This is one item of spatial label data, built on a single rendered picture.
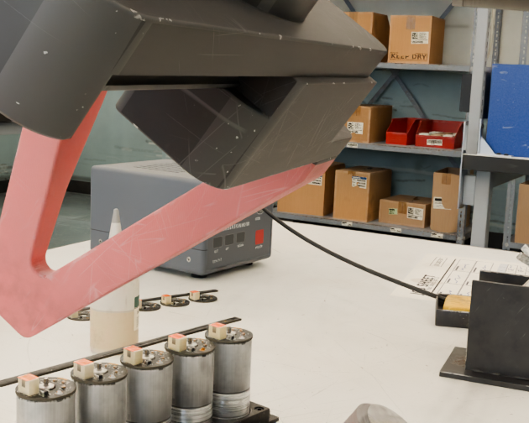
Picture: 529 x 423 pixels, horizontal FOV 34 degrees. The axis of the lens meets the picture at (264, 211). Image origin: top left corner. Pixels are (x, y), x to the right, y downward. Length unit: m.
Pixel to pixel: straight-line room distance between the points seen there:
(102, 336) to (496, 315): 0.27
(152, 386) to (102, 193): 0.49
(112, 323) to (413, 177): 4.65
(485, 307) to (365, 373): 0.09
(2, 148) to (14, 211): 6.27
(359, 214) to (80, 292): 4.68
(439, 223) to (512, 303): 4.12
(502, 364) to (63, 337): 0.31
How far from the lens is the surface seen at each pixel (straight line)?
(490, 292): 0.59
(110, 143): 6.29
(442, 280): 0.87
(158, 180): 0.83
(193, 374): 0.43
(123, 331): 0.61
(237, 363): 0.45
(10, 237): 0.20
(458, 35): 5.12
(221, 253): 0.82
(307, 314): 0.72
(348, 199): 4.88
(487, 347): 0.60
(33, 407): 0.37
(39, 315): 0.20
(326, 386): 0.57
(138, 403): 0.41
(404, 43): 4.77
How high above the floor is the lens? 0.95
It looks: 9 degrees down
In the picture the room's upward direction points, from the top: 2 degrees clockwise
